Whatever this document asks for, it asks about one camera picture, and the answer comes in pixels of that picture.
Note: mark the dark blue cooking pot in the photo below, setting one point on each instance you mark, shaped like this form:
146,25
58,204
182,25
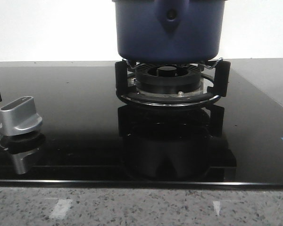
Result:
169,31

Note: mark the black pot support grate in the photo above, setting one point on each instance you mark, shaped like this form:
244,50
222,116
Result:
215,76

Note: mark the black round gas burner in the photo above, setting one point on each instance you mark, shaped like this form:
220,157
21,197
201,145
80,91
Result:
167,81

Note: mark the black glass gas cooktop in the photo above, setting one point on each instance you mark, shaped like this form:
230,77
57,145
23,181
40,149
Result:
89,138

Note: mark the silver stove control knob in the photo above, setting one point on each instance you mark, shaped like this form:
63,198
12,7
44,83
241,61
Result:
20,117

